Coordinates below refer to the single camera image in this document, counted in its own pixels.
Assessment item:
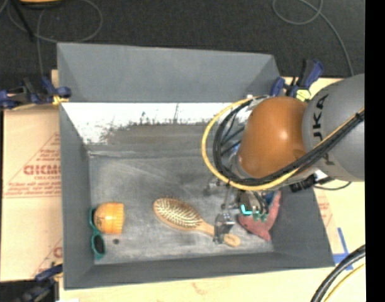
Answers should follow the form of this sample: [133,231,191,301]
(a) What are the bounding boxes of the grey metal bin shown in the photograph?
[56,42,335,289]

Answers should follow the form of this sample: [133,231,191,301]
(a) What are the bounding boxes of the wooden hairbrush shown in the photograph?
[152,197,242,248]

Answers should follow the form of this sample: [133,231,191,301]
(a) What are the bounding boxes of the black cylinder on white bracket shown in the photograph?
[289,175,317,193]

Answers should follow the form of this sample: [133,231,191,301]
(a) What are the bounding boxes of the teal sunglasses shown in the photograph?
[89,206,107,261]

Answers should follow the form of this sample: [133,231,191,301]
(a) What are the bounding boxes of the brown cardboard board, red print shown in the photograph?
[0,69,65,283]

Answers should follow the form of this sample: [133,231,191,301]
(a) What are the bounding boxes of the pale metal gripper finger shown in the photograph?
[213,216,224,245]
[223,213,237,244]

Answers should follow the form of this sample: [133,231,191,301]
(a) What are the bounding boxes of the red-pink cloth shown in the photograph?
[237,190,282,242]

